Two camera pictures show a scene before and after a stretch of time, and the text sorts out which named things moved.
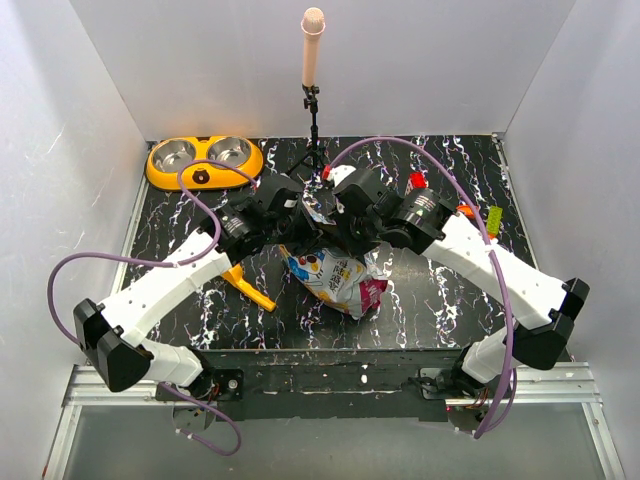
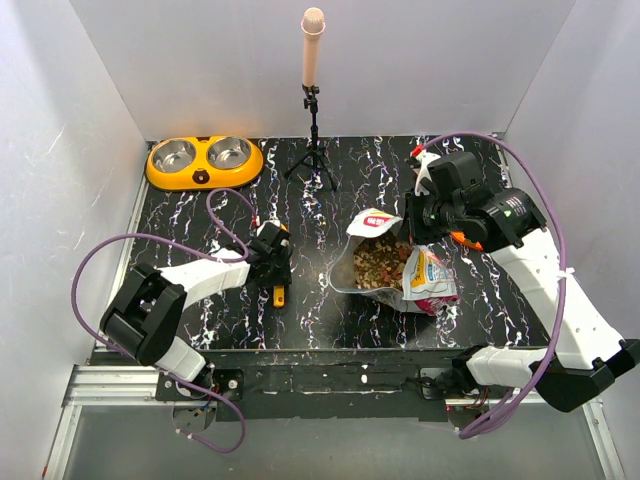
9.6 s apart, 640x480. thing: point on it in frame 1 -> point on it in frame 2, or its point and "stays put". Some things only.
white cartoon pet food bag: (351, 286) -> (380, 259)
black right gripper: (339, 215) -> (415, 233)
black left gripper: (312, 231) -> (282, 278)
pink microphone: (312, 26) stays put
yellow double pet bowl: (171, 155) stays put
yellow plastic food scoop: (234, 274) -> (279, 291)
